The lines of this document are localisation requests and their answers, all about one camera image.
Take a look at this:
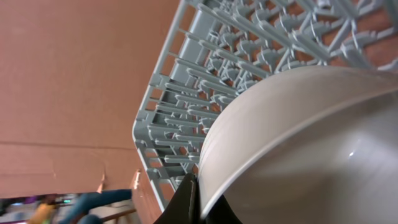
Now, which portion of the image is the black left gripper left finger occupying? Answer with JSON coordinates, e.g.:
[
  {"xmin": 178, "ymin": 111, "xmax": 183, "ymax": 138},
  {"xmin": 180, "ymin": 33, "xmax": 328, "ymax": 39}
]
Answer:
[{"xmin": 154, "ymin": 174, "xmax": 198, "ymax": 224}]

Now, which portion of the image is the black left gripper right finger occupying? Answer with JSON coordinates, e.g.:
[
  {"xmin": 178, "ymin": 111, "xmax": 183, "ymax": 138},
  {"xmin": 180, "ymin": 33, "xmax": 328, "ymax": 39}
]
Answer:
[{"xmin": 204, "ymin": 195, "xmax": 242, "ymax": 224}]

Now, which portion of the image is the grey bowl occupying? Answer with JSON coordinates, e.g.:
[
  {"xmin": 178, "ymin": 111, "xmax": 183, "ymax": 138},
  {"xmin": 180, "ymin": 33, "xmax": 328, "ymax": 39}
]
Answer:
[{"xmin": 198, "ymin": 66, "xmax": 397, "ymax": 223}]

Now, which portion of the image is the grey dish rack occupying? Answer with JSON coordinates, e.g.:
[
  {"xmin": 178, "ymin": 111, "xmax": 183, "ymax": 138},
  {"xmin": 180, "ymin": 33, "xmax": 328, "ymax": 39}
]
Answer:
[{"xmin": 132, "ymin": 0, "xmax": 397, "ymax": 209}]

